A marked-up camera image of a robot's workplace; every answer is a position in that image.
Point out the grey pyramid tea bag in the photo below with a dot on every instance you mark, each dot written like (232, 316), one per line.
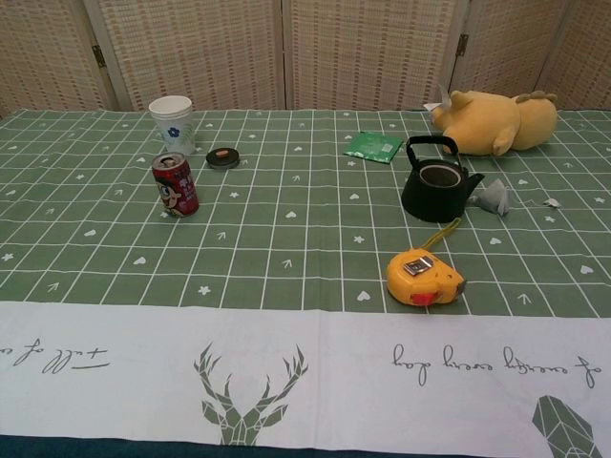
(494, 198)

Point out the green tea packet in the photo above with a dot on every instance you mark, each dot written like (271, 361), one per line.
(372, 145)

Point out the black round lid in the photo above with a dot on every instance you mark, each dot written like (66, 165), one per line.
(222, 160)

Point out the black cast iron teapot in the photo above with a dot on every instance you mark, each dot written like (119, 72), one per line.
(420, 198)

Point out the green grid deer tablecloth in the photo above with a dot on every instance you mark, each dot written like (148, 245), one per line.
(296, 248)

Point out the yellow tape measure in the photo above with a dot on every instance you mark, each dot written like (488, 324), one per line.
(415, 284)

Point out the red drink can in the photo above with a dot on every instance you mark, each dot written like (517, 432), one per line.
(176, 191)

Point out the white flower paper cup stack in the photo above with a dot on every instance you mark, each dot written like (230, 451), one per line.
(175, 129)

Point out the woven folding screen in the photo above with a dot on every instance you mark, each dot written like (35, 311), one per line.
(363, 52)

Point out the yellow plush toy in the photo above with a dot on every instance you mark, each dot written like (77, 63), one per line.
(487, 124)

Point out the dark blue fabric strip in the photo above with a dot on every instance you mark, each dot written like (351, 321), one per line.
(57, 441)

